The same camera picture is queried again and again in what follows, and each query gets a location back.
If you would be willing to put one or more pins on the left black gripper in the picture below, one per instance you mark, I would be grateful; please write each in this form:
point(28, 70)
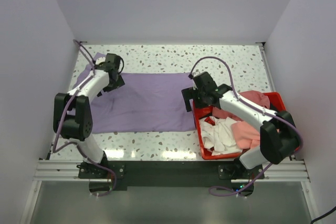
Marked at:
point(119, 83)

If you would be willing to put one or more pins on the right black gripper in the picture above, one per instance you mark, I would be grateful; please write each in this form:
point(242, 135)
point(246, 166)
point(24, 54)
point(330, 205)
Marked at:
point(188, 93)

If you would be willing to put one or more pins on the purple t shirt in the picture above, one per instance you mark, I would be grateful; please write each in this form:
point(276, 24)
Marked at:
point(146, 102)

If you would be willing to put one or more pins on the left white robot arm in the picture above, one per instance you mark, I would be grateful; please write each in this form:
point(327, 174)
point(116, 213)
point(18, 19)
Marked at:
point(72, 121)

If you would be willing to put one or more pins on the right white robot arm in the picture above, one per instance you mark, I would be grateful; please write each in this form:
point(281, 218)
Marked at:
point(279, 138)

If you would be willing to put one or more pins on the white red t shirt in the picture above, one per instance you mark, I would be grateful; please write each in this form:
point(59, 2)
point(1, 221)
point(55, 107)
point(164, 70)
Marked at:
point(217, 136)

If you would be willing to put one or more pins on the dark pink t shirt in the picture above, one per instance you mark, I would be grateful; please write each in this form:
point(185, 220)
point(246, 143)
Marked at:
point(253, 96)

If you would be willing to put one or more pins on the light salmon t shirt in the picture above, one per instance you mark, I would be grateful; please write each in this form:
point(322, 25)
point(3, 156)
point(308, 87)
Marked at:
point(246, 136)

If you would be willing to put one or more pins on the black t shirt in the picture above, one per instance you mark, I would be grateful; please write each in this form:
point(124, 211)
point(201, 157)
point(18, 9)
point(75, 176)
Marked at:
point(274, 108)

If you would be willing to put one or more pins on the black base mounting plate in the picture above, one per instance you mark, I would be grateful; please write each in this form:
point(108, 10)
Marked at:
point(121, 175)

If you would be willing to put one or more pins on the red plastic bin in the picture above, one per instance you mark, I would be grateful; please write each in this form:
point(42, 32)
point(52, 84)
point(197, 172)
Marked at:
point(203, 113)

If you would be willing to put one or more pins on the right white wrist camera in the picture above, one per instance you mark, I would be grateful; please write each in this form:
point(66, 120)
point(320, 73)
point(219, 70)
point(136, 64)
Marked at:
point(194, 87)

